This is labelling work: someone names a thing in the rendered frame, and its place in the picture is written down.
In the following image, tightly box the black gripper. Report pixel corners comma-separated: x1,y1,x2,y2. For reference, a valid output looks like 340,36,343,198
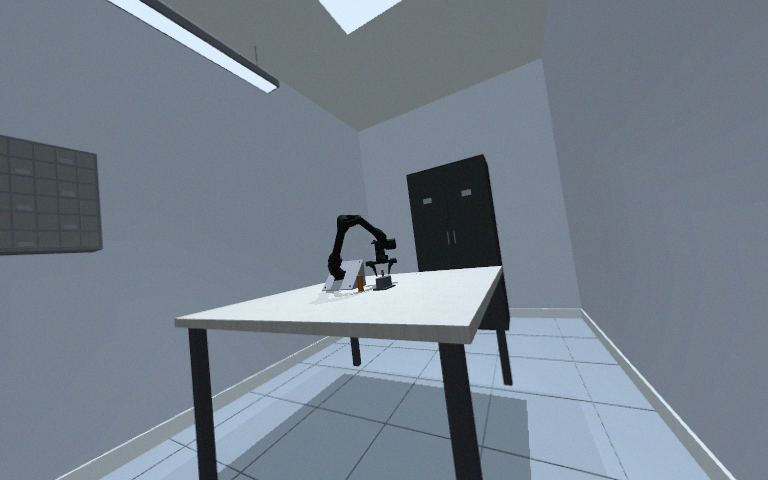
366,250,397,277

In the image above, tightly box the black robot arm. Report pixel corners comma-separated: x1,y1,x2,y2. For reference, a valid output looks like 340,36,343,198
328,215,396,281

